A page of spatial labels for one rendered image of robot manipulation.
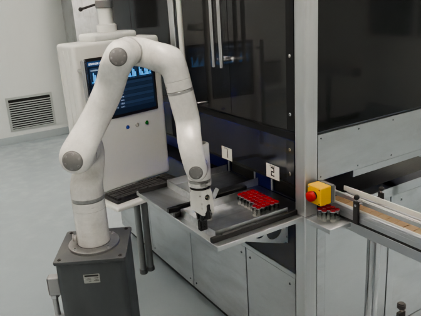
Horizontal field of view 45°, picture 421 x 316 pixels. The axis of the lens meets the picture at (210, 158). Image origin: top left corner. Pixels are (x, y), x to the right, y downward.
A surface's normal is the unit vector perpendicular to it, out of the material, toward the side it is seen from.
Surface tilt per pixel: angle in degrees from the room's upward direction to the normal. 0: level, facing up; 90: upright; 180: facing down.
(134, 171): 90
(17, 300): 0
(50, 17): 90
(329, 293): 90
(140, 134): 90
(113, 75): 124
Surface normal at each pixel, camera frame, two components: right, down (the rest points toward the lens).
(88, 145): 0.34, -0.06
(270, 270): -0.85, 0.21
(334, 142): 0.53, 0.23
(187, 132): -0.21, -0.47
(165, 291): -0.06, -0.95
